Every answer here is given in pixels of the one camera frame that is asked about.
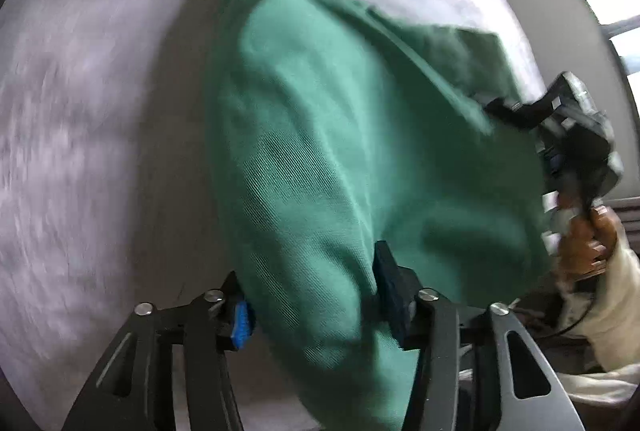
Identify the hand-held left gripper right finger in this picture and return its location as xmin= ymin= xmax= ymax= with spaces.
xmin=372 ymin=240 xmax=586 ymax=431

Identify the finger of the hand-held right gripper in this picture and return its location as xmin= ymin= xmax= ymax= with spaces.
xmin=484 ymin=95 xmax=557 ymax=133

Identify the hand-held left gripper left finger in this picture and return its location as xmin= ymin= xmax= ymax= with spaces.
xmin=62 ymin=271 xmax=257 ymax=431

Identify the green work jacket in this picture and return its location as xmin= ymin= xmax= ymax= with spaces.
xmin=205 ymin=0 xmax=551 ymax=431

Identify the person's right forearm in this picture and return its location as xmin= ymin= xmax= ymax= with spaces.
xmin=554 ymin=220 xmax=640 ymax=373

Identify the person's right hand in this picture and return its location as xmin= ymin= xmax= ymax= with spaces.
xmin=554 ymin=205 xmax=620 ymax=283

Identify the lavender bedspread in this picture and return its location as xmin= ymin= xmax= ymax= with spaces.
xmin=0 ymin=0 xmax=548 ymax=431

